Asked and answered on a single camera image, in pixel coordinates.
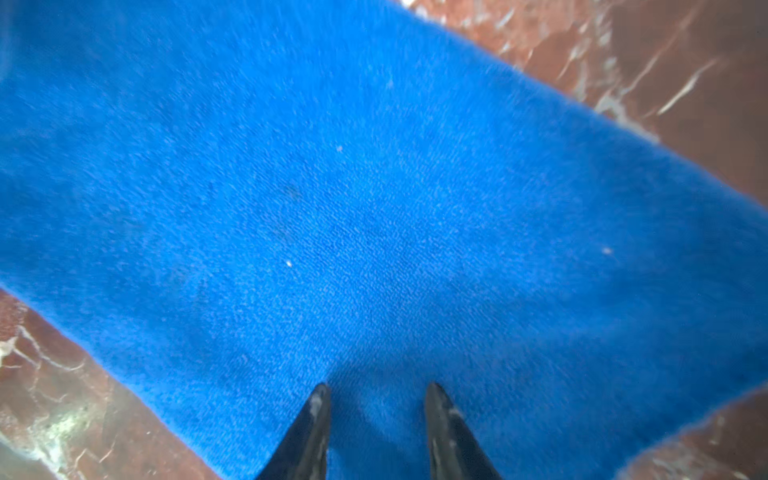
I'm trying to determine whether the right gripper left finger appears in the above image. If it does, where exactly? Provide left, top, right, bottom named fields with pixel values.
left=256, top=383, right=331, bottom=480

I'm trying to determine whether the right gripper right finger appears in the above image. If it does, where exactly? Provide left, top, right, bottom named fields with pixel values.
left=424, top=382, right=502, bottom=480

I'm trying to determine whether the blue towel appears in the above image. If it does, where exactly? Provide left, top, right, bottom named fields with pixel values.
left=1, top=1, right=767, bottom=479

